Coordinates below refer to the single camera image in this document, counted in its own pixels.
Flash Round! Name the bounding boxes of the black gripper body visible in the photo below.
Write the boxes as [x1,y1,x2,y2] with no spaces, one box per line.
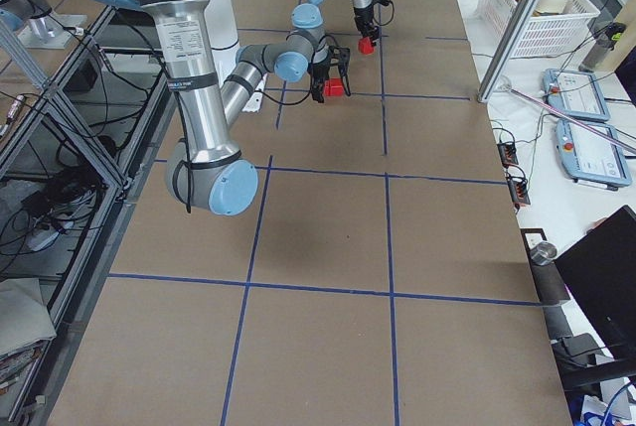
[309,46,332,77]
[354,6,376,29]

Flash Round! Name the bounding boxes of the white plastic basket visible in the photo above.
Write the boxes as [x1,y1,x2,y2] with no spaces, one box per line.
[477,0,599,59]

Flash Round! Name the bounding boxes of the upper teach pendant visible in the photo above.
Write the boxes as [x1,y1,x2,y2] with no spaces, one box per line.
[543,69,610,122]

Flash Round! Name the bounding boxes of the teach pendant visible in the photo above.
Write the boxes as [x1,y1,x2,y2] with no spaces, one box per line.
[556,119,632,190]
[543,69,610,122]

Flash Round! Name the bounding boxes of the lower teach pendant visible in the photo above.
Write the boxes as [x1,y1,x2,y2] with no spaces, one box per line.
[556,119,632,190]

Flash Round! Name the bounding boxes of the black laptop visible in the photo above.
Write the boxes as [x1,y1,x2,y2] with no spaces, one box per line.
[556,205,635,358]

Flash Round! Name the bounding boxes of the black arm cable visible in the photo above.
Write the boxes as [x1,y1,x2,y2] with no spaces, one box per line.
[257,33,353,105]

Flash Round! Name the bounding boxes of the aluminium frame post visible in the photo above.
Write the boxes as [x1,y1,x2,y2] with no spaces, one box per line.
[477,0,539,103]

